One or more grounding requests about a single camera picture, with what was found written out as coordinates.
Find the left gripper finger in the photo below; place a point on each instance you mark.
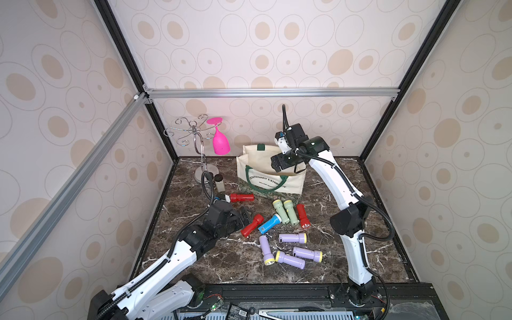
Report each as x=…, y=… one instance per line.
x=245, y=221
x=245, y=212

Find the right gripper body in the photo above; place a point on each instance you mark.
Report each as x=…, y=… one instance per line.
x=276, y=161

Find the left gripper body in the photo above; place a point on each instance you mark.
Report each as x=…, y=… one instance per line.
x=230, y=226

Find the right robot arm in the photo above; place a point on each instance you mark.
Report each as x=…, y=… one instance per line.
x=349, y=223

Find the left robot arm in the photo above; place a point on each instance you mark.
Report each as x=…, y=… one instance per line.
x=149, y=296

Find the cream canvas tote bag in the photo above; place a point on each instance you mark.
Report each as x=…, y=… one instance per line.
x=257, y=176

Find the blue flashlight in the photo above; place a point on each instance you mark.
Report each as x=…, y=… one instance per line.
x=265, y=227

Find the left green flashlight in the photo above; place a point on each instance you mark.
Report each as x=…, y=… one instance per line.
x=279, y=207

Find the green flashlight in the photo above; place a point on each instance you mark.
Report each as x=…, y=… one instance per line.
x=279, y=207
x=290, y=209

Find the right green flashlight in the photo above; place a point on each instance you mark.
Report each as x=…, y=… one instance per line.
x=290, y=209

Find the purple flashlight diagonal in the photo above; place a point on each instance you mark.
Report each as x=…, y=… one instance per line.
x=268, y=257

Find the purple flashlight bottom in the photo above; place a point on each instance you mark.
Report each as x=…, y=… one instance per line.
x=281, y=257

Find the purple flashlight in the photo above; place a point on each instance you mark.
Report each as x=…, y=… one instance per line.
x=302, y=253
x=281, y=257
x=293, y=238

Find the purple flashlight upper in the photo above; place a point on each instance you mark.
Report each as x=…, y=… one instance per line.
x=293, y=238

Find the small red flashlight right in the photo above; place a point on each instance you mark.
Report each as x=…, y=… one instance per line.
x=303, y=218

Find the pink plastic wine glass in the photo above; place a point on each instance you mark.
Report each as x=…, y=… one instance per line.
x=220, y=142

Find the purple flashlight right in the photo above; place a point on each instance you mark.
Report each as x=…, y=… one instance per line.
x=302, y=253

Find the chrome wine glass rack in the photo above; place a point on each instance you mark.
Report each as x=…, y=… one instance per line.
x=195, y=132

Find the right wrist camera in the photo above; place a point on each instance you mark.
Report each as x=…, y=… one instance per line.
x=281, y=142

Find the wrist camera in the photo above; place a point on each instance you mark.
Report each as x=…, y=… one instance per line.
x=281, y=142
x=223, y=197

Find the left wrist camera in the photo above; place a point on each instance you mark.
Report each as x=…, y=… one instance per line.
x=223, y=197

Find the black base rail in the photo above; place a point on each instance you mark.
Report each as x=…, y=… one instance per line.
x=310, y=301

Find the horizontal aluminium rail back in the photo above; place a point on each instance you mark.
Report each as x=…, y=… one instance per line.
x=283, y=92

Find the aluminium rail left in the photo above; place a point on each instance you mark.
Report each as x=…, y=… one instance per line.
x=40, y=230

